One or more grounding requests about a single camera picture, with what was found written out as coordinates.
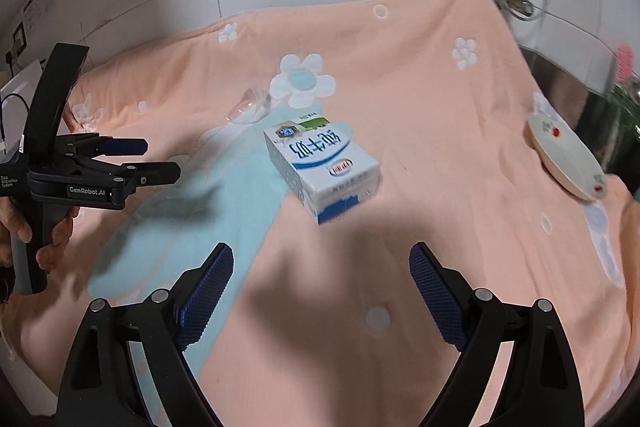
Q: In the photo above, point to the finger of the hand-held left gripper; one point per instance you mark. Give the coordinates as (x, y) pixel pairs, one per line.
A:
(150, 174)
(125, 146)

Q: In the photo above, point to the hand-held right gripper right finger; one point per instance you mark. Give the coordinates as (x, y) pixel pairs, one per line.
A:
(435, 292)

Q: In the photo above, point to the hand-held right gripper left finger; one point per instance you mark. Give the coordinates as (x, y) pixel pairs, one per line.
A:
(207, 292)

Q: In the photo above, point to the blue white milk carton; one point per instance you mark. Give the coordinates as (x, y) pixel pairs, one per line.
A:
(320, 162)

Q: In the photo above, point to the person's left hand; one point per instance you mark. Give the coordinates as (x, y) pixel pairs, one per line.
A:
(55, 244)

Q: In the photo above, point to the white box device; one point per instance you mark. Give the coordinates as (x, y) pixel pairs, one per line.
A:
(20, 82)

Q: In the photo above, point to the clear plastic cup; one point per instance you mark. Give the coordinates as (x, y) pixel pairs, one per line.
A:
(250, 107)

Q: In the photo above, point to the white cherry print plate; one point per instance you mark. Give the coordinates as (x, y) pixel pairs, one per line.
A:
(560, 147)

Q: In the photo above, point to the peach flowered blanket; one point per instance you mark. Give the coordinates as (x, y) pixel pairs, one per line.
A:
(425, 82)

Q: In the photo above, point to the green glass bottle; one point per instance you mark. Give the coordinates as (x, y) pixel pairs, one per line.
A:
(622, 117)

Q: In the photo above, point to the pink brush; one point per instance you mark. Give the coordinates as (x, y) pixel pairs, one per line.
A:
(622, 62)

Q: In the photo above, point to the wall socket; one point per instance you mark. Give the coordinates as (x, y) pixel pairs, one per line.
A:
(17, 39)

